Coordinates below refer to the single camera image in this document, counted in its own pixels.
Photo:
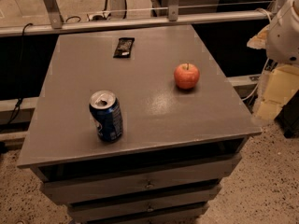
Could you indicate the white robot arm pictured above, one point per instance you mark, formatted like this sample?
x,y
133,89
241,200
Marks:
x,y
282,41

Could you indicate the top grey drawer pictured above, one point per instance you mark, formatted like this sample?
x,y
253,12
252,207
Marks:
x,y
155,177

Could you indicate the grey drawer cabinet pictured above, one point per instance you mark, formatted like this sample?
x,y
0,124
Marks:
x,y
162,123

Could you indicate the bottom grey drawer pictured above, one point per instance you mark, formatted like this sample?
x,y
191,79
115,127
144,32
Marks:
x,y
158,216

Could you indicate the black snack bar wrapper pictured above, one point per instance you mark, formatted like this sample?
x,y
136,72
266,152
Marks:
x,y
124,47

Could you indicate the grey metal railing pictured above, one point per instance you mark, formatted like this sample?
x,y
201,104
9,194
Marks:
x,y
42,17

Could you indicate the middle grey drawer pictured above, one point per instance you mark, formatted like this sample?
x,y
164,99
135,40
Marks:
x,y
146,203

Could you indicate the blue pepsi can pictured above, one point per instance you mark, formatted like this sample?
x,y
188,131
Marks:
x,y
106,111

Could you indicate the grey drawer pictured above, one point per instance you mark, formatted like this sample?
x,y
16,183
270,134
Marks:
x,y
146,203
155,177
158,216

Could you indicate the yellow foam block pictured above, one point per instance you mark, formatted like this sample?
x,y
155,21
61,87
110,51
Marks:
x,y
275,90

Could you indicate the red apple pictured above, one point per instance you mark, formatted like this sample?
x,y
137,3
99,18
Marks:
x,y
186,76

